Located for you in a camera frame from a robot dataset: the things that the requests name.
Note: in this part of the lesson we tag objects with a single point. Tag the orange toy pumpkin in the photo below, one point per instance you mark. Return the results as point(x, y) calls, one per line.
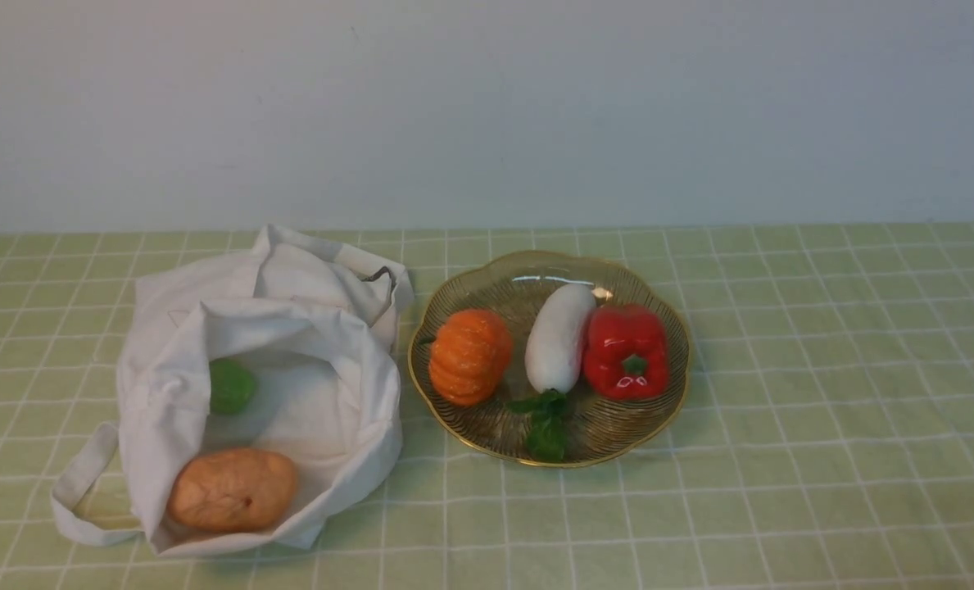
point(469, 356)

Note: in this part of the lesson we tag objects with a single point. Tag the white cloth bag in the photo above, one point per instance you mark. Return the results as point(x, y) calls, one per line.
point(315, 321)

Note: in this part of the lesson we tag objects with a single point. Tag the white toy radish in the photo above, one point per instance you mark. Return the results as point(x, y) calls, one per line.
point(553, 353)

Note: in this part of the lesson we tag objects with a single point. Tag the red toy bell pepper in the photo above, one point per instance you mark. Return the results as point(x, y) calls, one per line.
point(626, 358)

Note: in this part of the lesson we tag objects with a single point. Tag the green toy vegetable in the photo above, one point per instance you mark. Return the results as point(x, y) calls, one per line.
point(233, 386)

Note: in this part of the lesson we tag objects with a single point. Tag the brown toy potato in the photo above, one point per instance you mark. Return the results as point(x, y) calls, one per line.
point(241, 490)

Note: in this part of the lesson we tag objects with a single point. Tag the green checkered tablecloth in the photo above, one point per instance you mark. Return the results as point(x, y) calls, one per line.
point(827, 441)

